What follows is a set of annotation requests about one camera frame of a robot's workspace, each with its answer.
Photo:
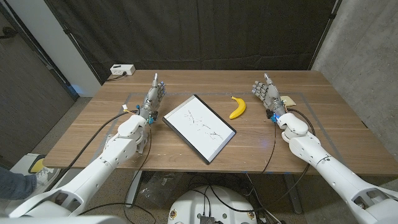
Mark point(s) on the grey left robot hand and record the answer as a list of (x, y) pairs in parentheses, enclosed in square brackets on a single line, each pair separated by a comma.
[(153, 96)]

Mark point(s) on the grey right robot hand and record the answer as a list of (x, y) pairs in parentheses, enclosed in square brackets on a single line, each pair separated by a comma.
[(271, 95)]

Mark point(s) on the pale yellow sponge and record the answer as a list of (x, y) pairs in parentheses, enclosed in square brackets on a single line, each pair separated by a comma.
[(289, 101)]

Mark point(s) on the small black-framed whiteboard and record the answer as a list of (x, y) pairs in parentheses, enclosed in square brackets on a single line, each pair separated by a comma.
[(199, 127)]

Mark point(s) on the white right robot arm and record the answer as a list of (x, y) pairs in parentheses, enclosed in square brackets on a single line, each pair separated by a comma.
[(329, 168)]

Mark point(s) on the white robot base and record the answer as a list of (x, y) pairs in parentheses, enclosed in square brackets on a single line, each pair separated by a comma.
[(192, 205)]

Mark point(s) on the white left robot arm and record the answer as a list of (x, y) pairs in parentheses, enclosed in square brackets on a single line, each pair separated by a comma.
[(102, 165)]

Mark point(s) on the yellow toy banana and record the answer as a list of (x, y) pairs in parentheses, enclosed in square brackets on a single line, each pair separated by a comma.
[(238, 109)]

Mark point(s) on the white power strip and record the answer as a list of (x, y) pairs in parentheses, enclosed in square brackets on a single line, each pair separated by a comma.
[(122, 69)]

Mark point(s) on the black backdrop curtain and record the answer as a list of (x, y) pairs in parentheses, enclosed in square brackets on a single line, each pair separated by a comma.
[(199, 34)]

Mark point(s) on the clear plastic bag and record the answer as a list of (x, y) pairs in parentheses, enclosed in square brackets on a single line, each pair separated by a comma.
[(158, 189)]

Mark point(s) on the grey table leg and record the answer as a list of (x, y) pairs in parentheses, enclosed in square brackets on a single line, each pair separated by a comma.
[(133, 189), (293, 194)]

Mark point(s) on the grey sneaker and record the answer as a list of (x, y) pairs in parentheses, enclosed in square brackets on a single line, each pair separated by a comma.
[(46, 175)]

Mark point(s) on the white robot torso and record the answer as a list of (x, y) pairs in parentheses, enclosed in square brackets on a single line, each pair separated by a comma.
[(62, 220)]

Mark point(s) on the blue jeans leg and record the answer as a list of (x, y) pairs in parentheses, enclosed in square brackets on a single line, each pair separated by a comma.
[(15, 186)]

